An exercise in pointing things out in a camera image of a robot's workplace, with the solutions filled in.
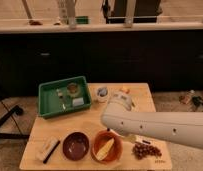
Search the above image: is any yellow banana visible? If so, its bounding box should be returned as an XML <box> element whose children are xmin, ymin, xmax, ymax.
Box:
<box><xmin>96</xmin><ymin>139</ymin><xmax>114</xmax><ymax>161</ymax></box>

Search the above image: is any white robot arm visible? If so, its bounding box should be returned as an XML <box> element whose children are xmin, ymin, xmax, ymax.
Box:
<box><xmin>101</xmin><ymin>91</ymin><xmax>203</xmax><ymax>149</ymax></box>

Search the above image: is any white cup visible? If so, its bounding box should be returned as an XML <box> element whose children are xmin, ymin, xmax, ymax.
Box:
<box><xmin>96</xmin><ymin>87</ymin><xmax>108</xmax><ymax>102</ymax></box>

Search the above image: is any small orange fruit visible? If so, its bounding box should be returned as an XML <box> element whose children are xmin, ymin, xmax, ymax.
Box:
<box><xmin>120</xmin><ymin>86</ymin><xmax>130</xmax><ymax>94</ymax></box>

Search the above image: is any grey sponge block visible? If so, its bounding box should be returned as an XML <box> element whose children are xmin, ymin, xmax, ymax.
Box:
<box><xmin>72</xmin><ymin>97</ymin><xmax>84</xmax><ymax>107</ymax></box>

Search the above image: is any glass jar in tray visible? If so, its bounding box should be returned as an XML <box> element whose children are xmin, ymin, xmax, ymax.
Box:
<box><xmin>67</xmin><ymin>83</ymin><xmax>79</xmax><ymax>97</ymax></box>

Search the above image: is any green plastic tray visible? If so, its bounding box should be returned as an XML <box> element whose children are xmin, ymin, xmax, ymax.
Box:
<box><xmin>38</xmin><ymin>76</ymin><xmax>92</xmax><ymax>118</ymax></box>

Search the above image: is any dark purple bowl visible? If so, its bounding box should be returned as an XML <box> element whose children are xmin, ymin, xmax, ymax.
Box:
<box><xmin>63</xmin><ymin>132</ymin><xmax>89</xmax><ymax>161</ymax></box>

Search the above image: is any green box on shelf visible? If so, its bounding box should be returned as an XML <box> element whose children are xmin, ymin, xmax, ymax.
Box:
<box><xmin>76</xmin><ymin>16</ymin><xmax>89</xmax><ymax>24</ymax></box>

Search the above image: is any bunch of red grapes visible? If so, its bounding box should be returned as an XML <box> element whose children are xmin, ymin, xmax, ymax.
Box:
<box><xmin>132</xmin><ymin>143</ymin><xmax>162</xmax><ymax>159</ymax></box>

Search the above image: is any white black brush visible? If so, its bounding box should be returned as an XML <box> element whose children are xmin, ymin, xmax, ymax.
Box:
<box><xmin>36</xmin><ymin>137</ymin><xmax>60</xmax><ymax>163</ymax></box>

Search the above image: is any black chair base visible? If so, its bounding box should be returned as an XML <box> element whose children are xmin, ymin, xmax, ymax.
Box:
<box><xmin>0</xmin><ymin>105</ymin><xmax>29</xmax><ymax>140</ymax></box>

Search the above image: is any white handled knife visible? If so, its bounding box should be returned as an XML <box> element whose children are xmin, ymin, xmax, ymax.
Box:
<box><xmin>106</xmin><ymin>127</ymin><xmax>152</xmax><ymax>145</ymax></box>

